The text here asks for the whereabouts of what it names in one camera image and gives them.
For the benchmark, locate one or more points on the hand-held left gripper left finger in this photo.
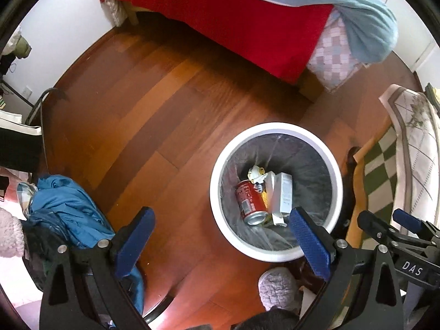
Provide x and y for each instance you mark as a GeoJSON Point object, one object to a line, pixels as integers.
{"type": "Point", "coordinates": [134, 244]}

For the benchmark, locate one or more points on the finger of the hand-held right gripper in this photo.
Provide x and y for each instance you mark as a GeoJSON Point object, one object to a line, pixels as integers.
{"type": "Point", "coordinates": [376, 227]}
{"type": "Point", "coordinates": [407, 220]}

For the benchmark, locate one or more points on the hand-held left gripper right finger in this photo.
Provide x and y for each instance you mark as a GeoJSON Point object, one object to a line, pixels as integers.
{"type": "Point", "coordinates": [309, 240]}

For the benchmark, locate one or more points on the long white and blue box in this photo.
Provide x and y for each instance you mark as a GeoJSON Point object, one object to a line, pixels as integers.
{"type": "Point", "coordinates": [283, 192]}

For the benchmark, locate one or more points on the red soda can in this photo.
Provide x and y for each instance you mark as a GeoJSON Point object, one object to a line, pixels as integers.
{"type": "Point", "coordinates": [251, 201]}

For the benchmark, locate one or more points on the white paper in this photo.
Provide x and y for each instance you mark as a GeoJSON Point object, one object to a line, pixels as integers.
{"type": "Point", "coordinates": [257, 174]}

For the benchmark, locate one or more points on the white round trash bin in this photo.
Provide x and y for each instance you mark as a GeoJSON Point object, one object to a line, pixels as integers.
{"type": "Point", "coordinates": [220, 178]}

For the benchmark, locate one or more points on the fluffy slipper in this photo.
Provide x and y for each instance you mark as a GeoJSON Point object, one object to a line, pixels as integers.
{"type": "Point", "coordinates": [278, 288]}

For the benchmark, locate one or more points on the checkered tablecloth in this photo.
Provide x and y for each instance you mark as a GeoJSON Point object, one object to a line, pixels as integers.
{"type": "Point", "coordinates": [405, 151]}

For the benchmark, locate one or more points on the black chair base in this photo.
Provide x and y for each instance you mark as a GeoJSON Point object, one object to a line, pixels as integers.
{"type": "Point", "coordinates": [158, 311]}

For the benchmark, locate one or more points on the blue jacket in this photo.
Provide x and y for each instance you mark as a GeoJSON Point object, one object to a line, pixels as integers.
{"type": "Point", "coordinates": [65, 209]}

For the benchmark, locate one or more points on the person's left leg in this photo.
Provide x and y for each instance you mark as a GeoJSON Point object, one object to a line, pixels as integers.
{"type": "Point", "coordinates": [268, 319]}

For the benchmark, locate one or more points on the pink fluffy cloth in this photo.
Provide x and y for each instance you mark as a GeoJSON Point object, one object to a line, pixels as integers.
{"type": "Point", "coordinates": [10, 233]}

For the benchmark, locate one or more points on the white flat board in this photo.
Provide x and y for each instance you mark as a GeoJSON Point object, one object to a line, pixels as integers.
{"type": "Point", "coordinates": [19, 129]}

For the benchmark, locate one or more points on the pink checkered mattress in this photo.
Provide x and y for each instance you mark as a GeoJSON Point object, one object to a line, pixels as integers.
{"type": "Point", "coordinates": [333, 55]}

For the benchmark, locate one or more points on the white door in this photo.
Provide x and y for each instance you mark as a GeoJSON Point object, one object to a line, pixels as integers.
{"type": "Point", "coordinates": [410, 41]}

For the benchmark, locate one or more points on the wooden bed frame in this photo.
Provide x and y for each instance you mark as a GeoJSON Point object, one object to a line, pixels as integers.
{"type": "Point", "coordinates": [309, 87]}

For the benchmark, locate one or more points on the white wall outlet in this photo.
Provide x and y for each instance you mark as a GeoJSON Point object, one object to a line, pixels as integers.
{"type": "Point", "coordinates": [26, 91]}

